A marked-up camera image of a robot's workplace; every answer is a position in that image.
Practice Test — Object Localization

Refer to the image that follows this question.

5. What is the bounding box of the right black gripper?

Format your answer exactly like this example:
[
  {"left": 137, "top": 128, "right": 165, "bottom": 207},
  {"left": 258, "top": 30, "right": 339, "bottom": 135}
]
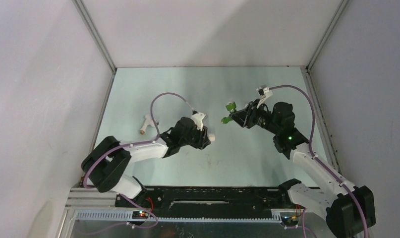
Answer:
[{"left": 229, "top": 99, "right": 281, "bottom": 135}]

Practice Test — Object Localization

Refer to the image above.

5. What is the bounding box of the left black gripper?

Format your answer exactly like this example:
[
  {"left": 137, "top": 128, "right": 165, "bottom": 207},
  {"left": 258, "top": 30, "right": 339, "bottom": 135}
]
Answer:
[{"left": 179, "top": 123, "right": 210, "bottom": 149}]

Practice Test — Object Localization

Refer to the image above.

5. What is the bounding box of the green plastic faucet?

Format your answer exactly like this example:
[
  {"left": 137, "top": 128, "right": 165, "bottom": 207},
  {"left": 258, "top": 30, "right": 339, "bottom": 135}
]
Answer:
[{"left": 221, "top": 101, "right": 237, "bottom": 124}]

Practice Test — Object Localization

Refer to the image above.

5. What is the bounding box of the white elbow fitting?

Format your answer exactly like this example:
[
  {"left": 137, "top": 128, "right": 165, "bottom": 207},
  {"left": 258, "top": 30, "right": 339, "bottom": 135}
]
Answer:
[{"left": 208, "top": 133, "right": 216, "bottom": 142}]

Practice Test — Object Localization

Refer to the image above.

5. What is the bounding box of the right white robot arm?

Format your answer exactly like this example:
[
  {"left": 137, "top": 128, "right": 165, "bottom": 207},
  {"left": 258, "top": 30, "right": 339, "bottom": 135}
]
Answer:
[{"left": 226, "top": 100, "right": 376, "bottom": 238}]

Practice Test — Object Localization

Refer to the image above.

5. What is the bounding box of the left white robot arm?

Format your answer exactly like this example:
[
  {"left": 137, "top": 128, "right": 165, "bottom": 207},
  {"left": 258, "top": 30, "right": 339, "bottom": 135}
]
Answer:
[{"left": 81, "top": 117, "right": 215, "bottom": 207}]

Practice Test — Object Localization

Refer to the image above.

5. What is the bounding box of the white plastic faucet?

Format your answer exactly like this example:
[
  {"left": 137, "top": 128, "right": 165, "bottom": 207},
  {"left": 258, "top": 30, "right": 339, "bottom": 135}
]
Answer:
[{"left": 139, "top": 115, "right": 159, "bottom": 134}]

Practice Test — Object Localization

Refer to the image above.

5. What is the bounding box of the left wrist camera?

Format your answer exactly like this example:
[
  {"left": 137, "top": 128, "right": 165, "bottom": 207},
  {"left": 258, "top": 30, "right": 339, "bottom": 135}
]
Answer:
[{"left": 191, "top": 112, "right": 207, "bottom": 130}]

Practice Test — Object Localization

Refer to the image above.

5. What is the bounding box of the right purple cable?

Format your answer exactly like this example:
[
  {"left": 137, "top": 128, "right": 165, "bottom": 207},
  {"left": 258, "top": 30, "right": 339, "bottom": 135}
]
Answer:
[{"left": 268, "top": 84, "right": 369, "bottom": 238}]

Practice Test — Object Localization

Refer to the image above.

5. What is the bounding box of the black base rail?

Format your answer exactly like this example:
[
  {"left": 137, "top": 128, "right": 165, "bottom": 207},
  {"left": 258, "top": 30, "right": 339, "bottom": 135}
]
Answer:
[{"left": 133, "top": 185, "right": 303, "bottom": 218}]

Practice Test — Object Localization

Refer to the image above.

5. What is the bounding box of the grey cable duct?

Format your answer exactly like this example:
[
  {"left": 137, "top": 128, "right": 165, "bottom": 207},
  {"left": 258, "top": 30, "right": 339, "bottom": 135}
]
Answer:
[{"left": 74, "top": 210, "right": 282, "bottom": 223}]

